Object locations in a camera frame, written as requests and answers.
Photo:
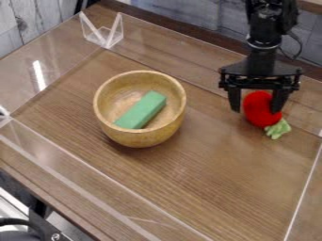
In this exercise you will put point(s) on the wooden bowl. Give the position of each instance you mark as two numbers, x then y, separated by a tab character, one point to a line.
118	94

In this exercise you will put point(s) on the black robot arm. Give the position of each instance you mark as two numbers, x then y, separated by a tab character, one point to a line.
272	18

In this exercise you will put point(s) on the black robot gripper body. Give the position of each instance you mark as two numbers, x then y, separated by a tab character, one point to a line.
260	75

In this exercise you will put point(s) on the green rectangular block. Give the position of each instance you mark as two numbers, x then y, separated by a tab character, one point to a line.
142	111

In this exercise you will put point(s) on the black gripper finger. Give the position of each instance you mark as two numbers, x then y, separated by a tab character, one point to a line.
234	95
280	97

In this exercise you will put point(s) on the black equipment lower left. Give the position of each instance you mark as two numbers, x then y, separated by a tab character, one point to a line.
29	227

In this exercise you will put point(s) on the red plush strawberry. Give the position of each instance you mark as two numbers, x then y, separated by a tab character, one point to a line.
258	115

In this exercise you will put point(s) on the clear acrylic tray wall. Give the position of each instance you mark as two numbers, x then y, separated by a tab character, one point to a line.
218	183

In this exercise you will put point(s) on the clear acrylic corner bracket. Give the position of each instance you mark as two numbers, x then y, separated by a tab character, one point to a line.
106	37

